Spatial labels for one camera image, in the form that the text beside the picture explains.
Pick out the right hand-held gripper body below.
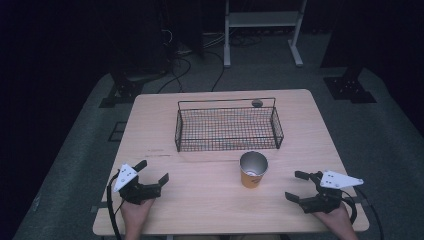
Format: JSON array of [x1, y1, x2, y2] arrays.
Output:
[[299, 169, 365, 215]]

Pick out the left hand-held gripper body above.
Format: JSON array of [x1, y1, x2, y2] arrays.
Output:
[[113, 162, 163, 206]]

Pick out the orange paper cup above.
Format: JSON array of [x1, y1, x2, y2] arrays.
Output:
[[238, 150, 269, 190]]

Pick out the black wire basket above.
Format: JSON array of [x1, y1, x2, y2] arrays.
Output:
[[174, 96, 285, 153]]

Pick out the person's right hand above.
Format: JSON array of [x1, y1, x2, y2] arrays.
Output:
[[312, 202, 355, 234]]

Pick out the person's left hand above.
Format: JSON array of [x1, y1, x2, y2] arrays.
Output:
[[119, 198, 156, 233]]

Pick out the dark square floor plate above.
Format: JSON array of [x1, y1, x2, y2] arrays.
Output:
[[107, 121, 128, 143]]

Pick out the black stand base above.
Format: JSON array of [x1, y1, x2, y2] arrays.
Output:
[[321, 63, 378, 105], [98, 65, 169, 109]]

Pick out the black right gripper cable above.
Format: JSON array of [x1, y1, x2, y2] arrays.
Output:
[[339, 187, 385, 240]]

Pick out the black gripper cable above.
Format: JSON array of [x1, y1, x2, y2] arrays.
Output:
[[339, 187, 385, 240], [106, 170, 124, 240]]

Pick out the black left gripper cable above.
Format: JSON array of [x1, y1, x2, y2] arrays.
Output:
[[106, 170, 124, 240]]

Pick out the black floor cables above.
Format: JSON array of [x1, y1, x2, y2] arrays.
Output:
[[155, 29, 264, 95]]

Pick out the white desk frame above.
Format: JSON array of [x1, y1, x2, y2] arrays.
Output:
[[223, 0, 308, 69]]

